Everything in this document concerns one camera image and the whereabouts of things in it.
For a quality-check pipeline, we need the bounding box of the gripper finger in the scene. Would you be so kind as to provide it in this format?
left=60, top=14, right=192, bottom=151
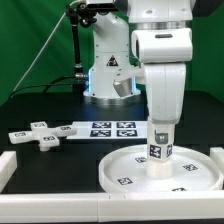
left=155, top=133, right=168, bottom=144

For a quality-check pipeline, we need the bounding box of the white cross-shaped table base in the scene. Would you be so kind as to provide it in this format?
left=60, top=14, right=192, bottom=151
left=8, top=121, right=77, bottom=152

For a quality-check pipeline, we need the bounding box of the black cable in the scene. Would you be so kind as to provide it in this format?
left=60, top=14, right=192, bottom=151
left=9, top=75, right=90, bottom=99

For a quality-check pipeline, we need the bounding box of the white cable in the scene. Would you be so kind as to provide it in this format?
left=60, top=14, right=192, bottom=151
left=12, top=0, right=88, bottom=93

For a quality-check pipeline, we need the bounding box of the white right fence block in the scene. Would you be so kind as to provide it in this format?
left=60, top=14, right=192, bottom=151
left=210, top=147, right=224, bottom=177

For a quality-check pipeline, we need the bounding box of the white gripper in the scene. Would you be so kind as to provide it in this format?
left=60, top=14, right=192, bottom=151
left=131, top=28, right=193, bottom=124

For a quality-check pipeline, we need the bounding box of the white marker sheet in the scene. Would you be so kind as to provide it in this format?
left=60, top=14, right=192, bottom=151
left=68, top=121, right=147, bottom=140

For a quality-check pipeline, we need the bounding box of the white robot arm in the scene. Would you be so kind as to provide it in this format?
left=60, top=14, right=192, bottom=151
left=86, top=0, right=224, bottom=146

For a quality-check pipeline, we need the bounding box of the white round table top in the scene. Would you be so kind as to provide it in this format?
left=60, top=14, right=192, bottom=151
left=98, top=144, right=224, bottom=193

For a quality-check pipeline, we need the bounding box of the white left fence block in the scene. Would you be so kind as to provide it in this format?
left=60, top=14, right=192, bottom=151
left=0, top=151, right=17, bottom=193

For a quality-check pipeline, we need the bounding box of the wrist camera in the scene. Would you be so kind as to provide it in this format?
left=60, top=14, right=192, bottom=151
left=112, top=66, right=146, bottom=98

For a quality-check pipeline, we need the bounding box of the white front fence bar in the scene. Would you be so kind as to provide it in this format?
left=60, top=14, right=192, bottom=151
left=0, top=190, right=224, bottom=223

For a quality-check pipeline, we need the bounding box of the white fence block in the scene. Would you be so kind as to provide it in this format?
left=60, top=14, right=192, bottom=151
left=0, top=151, right=17, bottom=193
left=210, top=147, right=224, bottom=177

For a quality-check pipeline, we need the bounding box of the black camera stand pole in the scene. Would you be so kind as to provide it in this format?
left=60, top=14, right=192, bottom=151
left=65, top=2, right=96, bottom=89

